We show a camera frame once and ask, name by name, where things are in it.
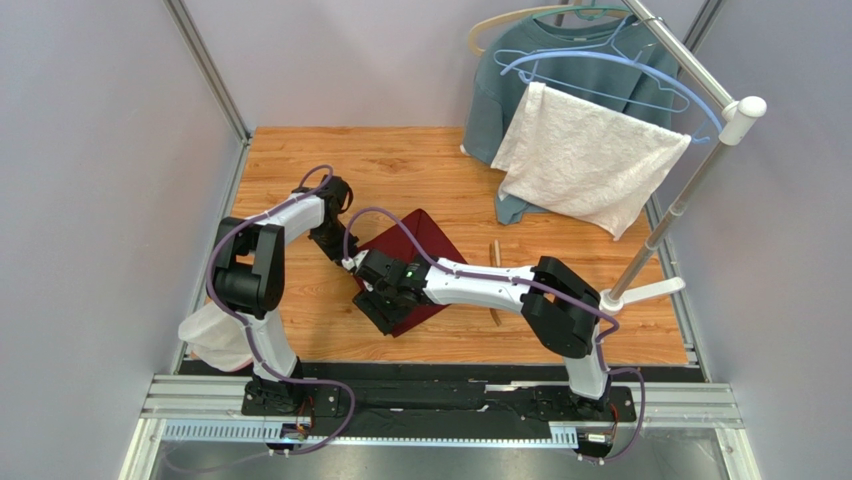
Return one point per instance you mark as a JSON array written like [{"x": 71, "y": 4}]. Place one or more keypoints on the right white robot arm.
[{"x": 560, "y": 308}]

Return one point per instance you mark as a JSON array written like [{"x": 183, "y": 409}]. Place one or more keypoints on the light blue clothes hanger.
[{"x": 605, "y": 75}]

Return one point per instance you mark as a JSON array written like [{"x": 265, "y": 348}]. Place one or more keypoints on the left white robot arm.
[{"x": 245, "y": 279}]

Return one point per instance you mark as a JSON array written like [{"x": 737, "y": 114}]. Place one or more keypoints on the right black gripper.
[{"x": 376, "y": 306}]

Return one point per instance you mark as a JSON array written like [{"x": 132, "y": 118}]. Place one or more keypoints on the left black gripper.
[{"x": 342, "y": 250}]

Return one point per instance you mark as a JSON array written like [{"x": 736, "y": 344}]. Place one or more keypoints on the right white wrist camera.
[{"x": 352, "y": 264}]

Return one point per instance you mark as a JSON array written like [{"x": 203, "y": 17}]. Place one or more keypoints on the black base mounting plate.
[{"x": 441, "y": 401}]

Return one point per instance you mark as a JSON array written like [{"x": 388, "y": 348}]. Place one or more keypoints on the white mesh bag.
[{"x": 216, "y": 338}]

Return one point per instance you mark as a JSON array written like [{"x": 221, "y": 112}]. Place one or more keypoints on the teal sweatshirt on hanger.
[{"x": 496, "y": 97}]

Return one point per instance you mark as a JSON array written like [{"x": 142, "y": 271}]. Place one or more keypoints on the beige wooden hanger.
[{"x": 510, "y": 17}]

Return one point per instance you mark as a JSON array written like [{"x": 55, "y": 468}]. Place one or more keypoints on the aluminium frame rail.
[{"x": 193, "y": 38}]

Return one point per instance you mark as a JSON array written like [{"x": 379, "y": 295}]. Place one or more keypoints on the white towel on hanger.
[{"x": 575, "y": 158}]

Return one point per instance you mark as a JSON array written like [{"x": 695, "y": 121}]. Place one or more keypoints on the dark red cloth napkin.
[{"x": 415, "y": 228}]

